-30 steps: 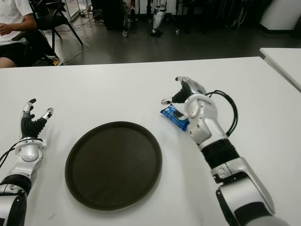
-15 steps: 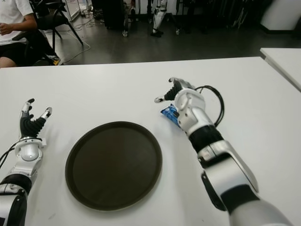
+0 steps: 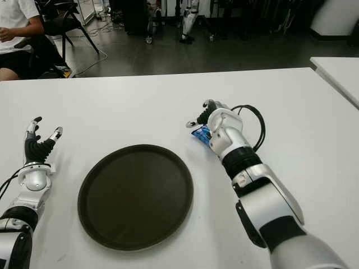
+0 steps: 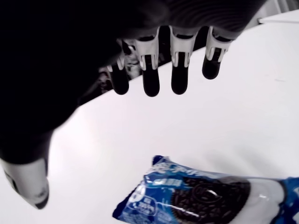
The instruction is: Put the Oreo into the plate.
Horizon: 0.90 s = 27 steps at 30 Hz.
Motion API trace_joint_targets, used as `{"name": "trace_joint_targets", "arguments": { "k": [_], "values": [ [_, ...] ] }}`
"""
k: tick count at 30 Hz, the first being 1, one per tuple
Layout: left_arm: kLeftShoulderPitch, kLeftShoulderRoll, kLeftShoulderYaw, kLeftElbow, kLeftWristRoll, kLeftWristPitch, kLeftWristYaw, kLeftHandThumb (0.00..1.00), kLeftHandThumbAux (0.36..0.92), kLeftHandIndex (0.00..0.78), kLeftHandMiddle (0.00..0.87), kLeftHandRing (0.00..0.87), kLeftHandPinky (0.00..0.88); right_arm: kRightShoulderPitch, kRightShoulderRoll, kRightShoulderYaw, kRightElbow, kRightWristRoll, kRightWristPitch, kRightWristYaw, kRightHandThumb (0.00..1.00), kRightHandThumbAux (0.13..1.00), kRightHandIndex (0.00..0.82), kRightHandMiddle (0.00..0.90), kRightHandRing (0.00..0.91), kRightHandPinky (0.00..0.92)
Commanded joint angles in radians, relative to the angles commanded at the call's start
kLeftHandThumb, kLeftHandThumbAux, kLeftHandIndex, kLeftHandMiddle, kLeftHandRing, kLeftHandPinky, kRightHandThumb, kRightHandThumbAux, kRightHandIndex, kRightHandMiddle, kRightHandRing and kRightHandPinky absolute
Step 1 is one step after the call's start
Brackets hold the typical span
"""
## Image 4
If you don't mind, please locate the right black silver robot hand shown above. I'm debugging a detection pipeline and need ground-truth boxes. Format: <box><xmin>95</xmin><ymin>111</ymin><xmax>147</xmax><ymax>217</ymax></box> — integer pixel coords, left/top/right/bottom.
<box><xmin>0</xmin><ymin>0</ymin><xmax>273</xmax><ymax>210</ymax></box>

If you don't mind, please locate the blue Oreo cookie packet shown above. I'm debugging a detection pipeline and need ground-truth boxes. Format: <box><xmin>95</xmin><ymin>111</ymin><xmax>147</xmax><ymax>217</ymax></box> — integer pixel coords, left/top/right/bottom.
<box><xmin>112</xmin><ymin>155</ymin><xmax>299</xmax><ymax>224</ymax></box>

